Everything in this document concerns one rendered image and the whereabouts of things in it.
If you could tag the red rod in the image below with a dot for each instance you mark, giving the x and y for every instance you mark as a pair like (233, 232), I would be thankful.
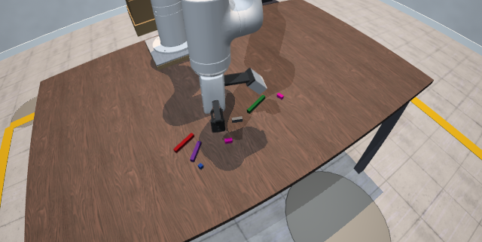
(183, 143)

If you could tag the grey rod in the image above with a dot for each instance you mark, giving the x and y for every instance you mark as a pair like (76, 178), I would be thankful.
(237, 119)

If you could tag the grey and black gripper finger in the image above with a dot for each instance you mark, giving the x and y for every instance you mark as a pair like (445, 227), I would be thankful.
(218, 121)

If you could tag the green rod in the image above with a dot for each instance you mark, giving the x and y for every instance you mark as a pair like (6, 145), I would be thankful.
(255, 104)

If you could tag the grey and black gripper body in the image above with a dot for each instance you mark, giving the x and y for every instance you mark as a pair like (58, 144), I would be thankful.
(212, 88)

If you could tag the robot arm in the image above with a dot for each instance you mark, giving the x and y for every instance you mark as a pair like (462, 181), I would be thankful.
(209, 27)

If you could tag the purple rod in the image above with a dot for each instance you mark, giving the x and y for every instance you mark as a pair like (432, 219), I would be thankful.
(195, 151)

